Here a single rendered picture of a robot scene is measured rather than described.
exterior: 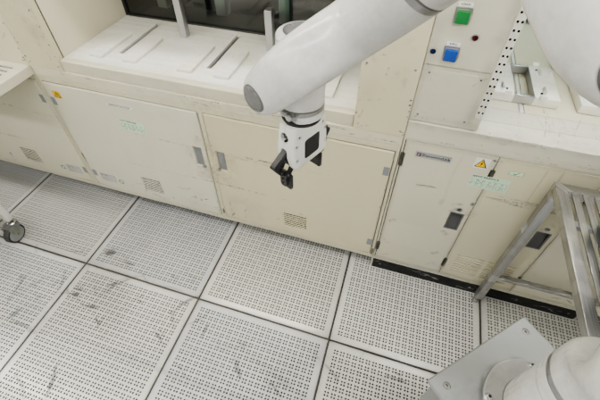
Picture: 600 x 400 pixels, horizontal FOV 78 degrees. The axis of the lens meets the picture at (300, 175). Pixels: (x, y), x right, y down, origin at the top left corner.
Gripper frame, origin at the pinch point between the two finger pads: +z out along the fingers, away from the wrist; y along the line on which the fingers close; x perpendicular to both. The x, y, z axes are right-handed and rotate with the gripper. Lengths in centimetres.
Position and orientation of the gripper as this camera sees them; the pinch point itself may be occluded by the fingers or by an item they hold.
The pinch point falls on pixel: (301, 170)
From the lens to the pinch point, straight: 81.1
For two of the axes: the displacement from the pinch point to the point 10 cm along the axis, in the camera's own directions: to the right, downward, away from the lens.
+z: 0.0, 6.9, 7.2
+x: -7.4, -4.9, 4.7
